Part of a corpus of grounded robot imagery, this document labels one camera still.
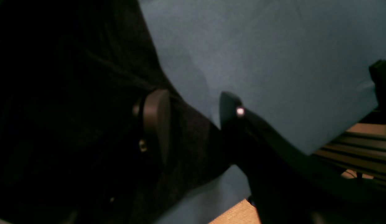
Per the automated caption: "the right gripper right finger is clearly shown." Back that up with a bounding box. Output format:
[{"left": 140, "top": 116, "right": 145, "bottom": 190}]
[{"left": 219, "top": 91, "right": 386, "bottom": 224}]

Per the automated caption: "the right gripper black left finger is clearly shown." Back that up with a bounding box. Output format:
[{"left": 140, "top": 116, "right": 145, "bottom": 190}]
[{"left": 132, "top": 89, "right": 171, "bottom": 168}]

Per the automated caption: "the black T-shirt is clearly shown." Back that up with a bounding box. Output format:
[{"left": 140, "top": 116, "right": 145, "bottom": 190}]
[{"left": 0, "top": 0, "right": 230, "bottom": 224}]

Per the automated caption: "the blue table cloth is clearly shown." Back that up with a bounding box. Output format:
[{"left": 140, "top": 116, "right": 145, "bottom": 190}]
[{"left": 137, "top": 0, "right": 386, "bottom": 224}]

